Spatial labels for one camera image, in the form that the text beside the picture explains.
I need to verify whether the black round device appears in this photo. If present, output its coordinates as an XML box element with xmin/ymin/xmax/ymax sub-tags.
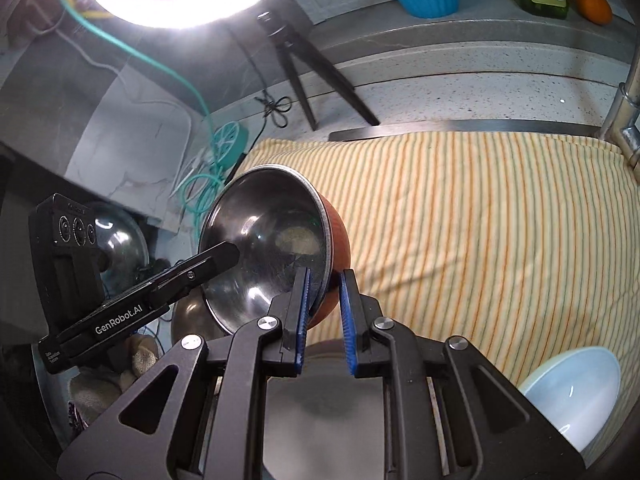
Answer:
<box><xmin>137</xmin><ymin>258</ymin><xmax>174</xmax><ymax>281</ymax></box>

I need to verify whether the orange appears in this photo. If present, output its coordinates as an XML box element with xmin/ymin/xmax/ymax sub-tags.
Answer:
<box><xmin>573</xmin><ymin>0</ymin><xmax>614</xmax><ymax>26</ymax></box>

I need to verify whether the black tripod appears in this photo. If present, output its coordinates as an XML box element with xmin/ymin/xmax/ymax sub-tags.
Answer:
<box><xmin>255</xmin><ymin>9</ymin><xmax>381</xmax><ymax>132</ymax></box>

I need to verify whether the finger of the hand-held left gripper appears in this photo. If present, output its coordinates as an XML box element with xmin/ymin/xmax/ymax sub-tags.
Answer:
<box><xmin>149</xmin><ymin>241</ymin><xmax>242</xmax><ymax>306</ymax></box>

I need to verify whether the black cable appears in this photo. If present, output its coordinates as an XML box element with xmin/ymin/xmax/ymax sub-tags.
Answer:
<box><xmin>226</xmin><ymin>29</ymin><xmax>294</xmax><ymax>129</ymax></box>

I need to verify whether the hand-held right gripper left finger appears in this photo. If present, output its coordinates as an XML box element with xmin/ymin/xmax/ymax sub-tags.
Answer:
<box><xmin>57</xmin><ymin>266</ymin><xmax>314</xmax><ymax>480</ymax></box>

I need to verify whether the white cable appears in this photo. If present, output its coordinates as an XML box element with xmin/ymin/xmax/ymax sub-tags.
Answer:
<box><xmin>24</xmin><ymin>24</ymin><xmax>197</xmax><ymax>197</ymax></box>

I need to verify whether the yellow striped cloth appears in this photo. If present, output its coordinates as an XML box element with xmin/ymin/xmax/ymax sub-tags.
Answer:
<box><xmin>220</xmin><ymin>129</ymin><xmax>640</xmax><ymax>467</ymax></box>

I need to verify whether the white bowl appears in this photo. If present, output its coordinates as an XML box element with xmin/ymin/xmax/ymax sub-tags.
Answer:
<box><xmin>517</xmin><ymin>344</ymin><xmax>622</xmax><ymax>454</ymax></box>

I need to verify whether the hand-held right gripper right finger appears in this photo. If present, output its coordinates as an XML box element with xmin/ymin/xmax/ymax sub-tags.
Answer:
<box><xmin>339</xmin><ymin>269</ymin><xmax>587</xmax><ymax>480</ymax></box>

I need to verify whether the glass pot lid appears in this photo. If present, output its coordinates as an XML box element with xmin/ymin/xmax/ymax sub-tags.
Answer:
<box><xmin>92</xmin><ymin>201</ymin><xmax>151</xmax><ymax>282</ymax></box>

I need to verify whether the red steel bowl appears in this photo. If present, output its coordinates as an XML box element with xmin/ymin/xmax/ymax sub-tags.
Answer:
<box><xmin>197</xmin><ymin>163</ymin><xmax>351</xmax><ymax>337</ymax></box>

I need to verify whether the person's left hand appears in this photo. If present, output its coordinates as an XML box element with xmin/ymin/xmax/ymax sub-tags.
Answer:
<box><xmin>69</xmin><ymin>334</ymin><xmax>166</xmax><ymax>424</ymax></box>

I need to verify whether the steel sink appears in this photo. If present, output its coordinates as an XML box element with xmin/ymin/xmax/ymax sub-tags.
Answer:
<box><xmin>328</xmin><ymin>118</ymin><xmax>614</xmax><ymax>144</ymax></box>

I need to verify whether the teal cable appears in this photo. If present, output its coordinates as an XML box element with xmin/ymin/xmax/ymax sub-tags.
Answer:
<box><xmin>54</xmin><ymin>0</ymin><xmax>250</xmax><ymax>217</ymax></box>

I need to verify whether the chrome faucet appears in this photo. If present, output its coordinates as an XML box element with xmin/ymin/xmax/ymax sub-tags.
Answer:
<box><xmin>594</xmin><ymin>54</ymin><xmax>640</xmax><ymax>172</ymax></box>

